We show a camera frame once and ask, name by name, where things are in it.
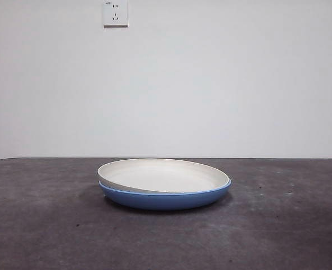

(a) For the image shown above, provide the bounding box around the white round plate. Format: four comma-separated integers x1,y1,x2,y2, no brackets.
97,158,231,194

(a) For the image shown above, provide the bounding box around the blue round plate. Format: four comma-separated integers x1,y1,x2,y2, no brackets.
98,179,233,211

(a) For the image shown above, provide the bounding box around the white wall socket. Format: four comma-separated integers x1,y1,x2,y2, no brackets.
103,0,129,28

